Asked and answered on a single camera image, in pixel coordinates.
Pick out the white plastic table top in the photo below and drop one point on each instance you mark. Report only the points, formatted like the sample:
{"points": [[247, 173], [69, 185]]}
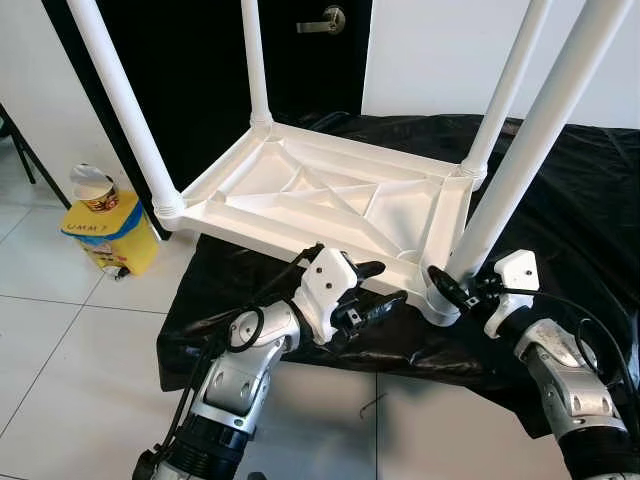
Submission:
{"points": [[300, 195]]}

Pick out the thin black rod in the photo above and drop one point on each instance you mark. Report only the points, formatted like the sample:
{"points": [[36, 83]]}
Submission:
{"points": [[30, 150]]}

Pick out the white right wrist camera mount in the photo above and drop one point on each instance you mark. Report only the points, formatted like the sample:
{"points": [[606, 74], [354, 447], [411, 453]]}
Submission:
{"points": [[515, 275]]}

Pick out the black door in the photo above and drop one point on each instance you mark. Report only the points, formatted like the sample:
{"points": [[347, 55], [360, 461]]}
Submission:
{"points": [[200, 70]]}

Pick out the black plastic table cover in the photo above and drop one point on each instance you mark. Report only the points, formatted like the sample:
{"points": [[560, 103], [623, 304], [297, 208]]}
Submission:
{"points": [[580, 230]]}

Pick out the yellow blue cardboard box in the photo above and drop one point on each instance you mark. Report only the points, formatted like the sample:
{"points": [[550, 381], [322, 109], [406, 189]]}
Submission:
{"points": [[115, 240]]}

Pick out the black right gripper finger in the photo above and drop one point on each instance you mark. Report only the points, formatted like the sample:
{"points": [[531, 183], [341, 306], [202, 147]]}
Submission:
{"points": [[448, 286]]}

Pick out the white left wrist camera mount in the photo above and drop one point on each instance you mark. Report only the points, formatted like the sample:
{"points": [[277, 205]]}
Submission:
{"points": [[325, 285]]}

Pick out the instant noodle cup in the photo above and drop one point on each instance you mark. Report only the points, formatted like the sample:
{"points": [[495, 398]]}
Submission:
{"points": [[95, 188]]}

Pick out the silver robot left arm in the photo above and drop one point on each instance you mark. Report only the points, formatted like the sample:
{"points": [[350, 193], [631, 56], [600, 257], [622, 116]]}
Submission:
{"points": [[240, 385]]}

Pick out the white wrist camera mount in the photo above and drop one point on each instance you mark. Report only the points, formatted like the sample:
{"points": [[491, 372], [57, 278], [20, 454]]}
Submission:
{"points": [[515, 275], [325, 285]]}

